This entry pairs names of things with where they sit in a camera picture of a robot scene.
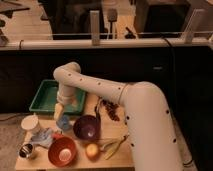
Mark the red orange pepper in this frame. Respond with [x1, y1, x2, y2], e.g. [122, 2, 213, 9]
[52, 133, 63, 140]

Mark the small metal cup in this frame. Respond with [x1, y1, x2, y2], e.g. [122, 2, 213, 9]
[18, 143, 36, 159]

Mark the wooden board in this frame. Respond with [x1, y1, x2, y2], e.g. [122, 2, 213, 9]
[14, 82, 135, 171]

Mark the green plastic tray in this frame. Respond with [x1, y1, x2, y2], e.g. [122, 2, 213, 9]
[29, 80, 86, 116]

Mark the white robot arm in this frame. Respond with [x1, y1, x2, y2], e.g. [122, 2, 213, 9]
[53, 62, 183, 171]

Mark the purple bowl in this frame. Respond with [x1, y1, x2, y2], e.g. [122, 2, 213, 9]
[73, 115, 101, 141]

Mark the yellow red apple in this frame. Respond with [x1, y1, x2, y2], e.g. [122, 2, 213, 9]
[85, 143, 99, 159]

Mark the white paper cup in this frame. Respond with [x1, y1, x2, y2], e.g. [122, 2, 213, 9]
[21, 115, 41, 134]

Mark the blue plastic cup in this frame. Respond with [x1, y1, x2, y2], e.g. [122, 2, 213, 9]
[56, 115, 71, 131]

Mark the red bowl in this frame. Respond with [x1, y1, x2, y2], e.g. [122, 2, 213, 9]
[48, 137, 77, 167]

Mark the crumpled blue cloth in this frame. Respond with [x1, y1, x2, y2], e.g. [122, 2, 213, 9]
[30, 128, 54, 148]

